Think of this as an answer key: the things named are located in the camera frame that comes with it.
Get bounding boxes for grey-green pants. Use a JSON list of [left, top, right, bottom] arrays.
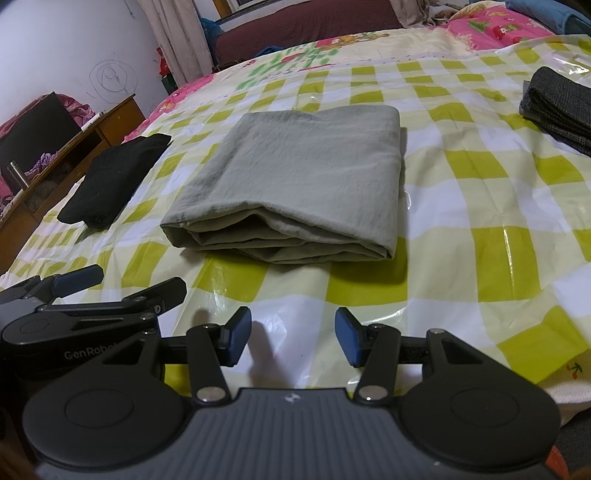
[[160, 104, 402, 265]]

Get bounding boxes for black folded garment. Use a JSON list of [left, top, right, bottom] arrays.
[[57, 133, 171, 230]]

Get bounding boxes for black monitor screen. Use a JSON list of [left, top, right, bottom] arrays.
[[0, 92, 81, 190]]

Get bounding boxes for wooden side cabinet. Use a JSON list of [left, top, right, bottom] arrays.
[[1, 94, 144, 272]]

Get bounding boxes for beige curtain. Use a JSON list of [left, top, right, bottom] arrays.
[[138, 0, 213, 86]]

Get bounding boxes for cartoon print bedsheet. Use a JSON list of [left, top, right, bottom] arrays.
[[124, 28, 472, 141]]

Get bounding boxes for dark grey folded garment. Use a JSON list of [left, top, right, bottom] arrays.
[[519, 67, 590, 156]]

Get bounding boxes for maroon window bench cushion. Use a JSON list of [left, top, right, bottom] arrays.
[[212, 0, 402, 66]]

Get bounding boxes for pink floral blanket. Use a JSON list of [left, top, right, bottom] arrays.
[[438, 1, 554, 50]]

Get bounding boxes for blue pillow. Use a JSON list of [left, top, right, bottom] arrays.
[[505, 0, 590, 35]]

